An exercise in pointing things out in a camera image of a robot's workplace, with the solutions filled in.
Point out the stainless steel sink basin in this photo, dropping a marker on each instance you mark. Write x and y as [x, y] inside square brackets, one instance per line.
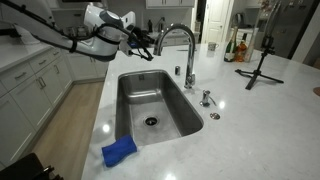
[166, 100]

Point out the white wall cabinets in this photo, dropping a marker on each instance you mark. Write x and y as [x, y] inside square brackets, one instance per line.
[166, 3]

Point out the black sink drain strainer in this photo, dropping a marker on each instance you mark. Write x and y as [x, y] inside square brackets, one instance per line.
[151, 121]

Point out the patterned mug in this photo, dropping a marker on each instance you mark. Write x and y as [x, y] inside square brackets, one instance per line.
[212, 46]

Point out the chrome soap dispenser pump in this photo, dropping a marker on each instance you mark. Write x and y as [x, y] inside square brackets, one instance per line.
[205, 98]

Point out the stainless steel refrigerator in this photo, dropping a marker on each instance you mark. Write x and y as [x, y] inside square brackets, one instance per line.
[293, 26]

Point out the orange bottle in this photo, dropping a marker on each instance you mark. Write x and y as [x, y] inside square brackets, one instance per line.
[240, 53]

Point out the white cabinets beside oven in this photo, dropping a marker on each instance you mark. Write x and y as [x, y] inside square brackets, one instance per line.
[86, 68]

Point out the chrome gooseneck faucet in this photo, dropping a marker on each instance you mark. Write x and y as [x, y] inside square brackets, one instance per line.
[190, 60]

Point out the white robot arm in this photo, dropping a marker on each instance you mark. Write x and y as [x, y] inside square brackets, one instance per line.
[100, 43]

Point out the round wooden coaster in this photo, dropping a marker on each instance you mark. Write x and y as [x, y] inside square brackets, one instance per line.
[317, 91]

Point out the blue cloth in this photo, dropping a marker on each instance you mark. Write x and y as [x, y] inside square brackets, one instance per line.
[118, 151]

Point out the black camera tripod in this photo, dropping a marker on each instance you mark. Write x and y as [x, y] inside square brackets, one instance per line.
[257, 71]

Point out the black equipment stand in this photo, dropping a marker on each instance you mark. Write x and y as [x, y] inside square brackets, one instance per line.
[23, 168]

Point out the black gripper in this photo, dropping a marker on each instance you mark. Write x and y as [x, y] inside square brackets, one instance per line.
[138, 35]

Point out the dark green champagne bottle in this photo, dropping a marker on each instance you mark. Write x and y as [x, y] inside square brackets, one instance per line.
[230, 50]

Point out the round chrome counter button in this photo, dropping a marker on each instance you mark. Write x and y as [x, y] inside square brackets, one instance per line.
[215, 116]

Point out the long white base cabinets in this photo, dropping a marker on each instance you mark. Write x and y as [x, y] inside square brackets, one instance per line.
[20, 106]

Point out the white carton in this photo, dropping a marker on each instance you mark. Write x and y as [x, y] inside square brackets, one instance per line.
[251, 46]

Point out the white door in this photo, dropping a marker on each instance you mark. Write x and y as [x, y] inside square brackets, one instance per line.
[216, 20]

